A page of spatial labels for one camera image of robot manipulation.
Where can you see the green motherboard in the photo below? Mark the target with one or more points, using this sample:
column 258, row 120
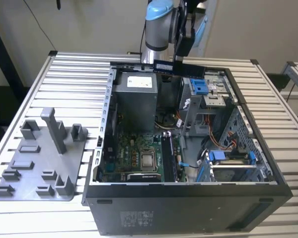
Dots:
column 124, row 153

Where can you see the black hanging rod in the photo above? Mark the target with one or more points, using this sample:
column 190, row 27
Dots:
column 58, row 4

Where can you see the black graphics card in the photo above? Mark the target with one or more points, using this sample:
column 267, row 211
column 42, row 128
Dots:
column 144, row 177

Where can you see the grey neighbouring table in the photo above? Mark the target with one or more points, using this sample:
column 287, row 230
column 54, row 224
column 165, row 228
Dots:
column 295, row 74

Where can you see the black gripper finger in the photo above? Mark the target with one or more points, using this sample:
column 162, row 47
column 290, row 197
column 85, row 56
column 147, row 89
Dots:
column 178, row 67

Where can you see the blue drive latch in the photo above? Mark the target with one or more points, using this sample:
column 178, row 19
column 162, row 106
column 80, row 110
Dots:
column 197, row 83

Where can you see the silver CPU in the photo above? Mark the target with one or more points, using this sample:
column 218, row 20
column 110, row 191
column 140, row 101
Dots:
column 148, row 162

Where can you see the black slanted post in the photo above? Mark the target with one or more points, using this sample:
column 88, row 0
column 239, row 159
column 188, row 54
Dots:
column 5, row 52

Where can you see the black PC case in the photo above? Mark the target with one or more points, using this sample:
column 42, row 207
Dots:
column 188, row 208

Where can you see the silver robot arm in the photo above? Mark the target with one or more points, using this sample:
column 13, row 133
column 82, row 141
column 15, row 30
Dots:
column 159, row 32

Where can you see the blue RAM stick white label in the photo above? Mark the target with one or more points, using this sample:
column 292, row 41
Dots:
column 164, row 67

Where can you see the grey parts rack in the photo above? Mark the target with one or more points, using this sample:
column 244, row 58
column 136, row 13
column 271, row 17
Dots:
column 44, row 161

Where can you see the grey power supply unit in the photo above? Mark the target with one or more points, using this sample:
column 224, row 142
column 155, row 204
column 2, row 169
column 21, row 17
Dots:
column 136, row 106

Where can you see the hard disk in blue carrier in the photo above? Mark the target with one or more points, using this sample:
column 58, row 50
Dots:
column 228, row 171

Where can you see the grey drive cage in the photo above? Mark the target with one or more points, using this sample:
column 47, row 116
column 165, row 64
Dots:
column 196, row 106

